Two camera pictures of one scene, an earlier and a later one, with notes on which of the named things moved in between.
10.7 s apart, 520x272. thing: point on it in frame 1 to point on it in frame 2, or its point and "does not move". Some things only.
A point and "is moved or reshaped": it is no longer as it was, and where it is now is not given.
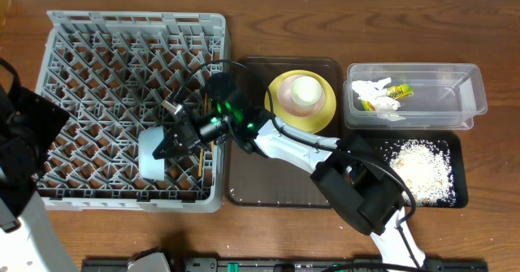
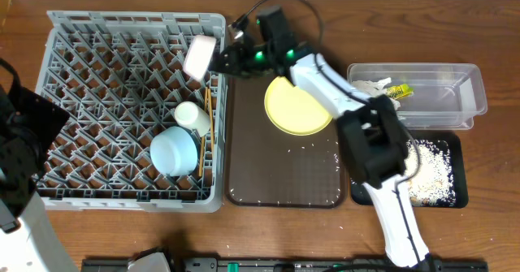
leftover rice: (425, 166) does not move
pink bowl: (291, 106) to (198, 57)
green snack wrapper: (394, 92) does not move
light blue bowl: (151, 169) is moved or reshaped
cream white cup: (306, 90) to (188, 114)
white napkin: (386, 108) does not move
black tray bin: (432, 163) does not move
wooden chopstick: (210, 109) does not move
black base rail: (207, 264) does not move
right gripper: (187, 135) to (222, 63)
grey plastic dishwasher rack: (111, 72) does not move
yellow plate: (315, 123) does not move
